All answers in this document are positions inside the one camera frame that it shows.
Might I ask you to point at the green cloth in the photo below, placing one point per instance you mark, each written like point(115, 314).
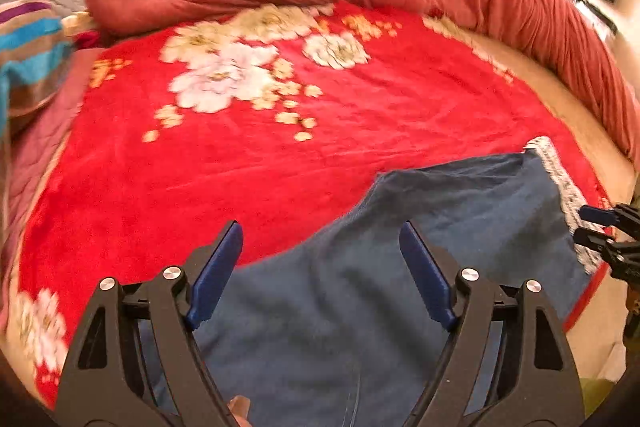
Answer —
point(597, 394)

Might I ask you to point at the red floral blanket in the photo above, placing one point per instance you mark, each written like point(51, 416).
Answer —
point(250, 167)

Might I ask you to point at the dark shelf under screen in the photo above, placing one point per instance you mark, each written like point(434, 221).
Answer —
point(590, 7)

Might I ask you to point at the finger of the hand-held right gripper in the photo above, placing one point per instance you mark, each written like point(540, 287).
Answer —
point(597, 214)
point(595, 241)

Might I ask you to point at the beige mattress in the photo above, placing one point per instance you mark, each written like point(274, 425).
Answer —
point(565, 107)

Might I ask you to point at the colourful striped cloth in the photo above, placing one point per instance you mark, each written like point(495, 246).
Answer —
point(30, 52)

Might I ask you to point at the blue denim pants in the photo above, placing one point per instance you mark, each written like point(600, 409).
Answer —
point(340, 297)

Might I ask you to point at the pink quilted sheet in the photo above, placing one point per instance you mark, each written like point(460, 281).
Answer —
point(40, 147)

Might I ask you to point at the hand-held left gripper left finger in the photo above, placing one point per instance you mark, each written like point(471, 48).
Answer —
point(215, 274)

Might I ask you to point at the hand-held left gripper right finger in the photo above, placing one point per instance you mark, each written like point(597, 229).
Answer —
point(425, 272)

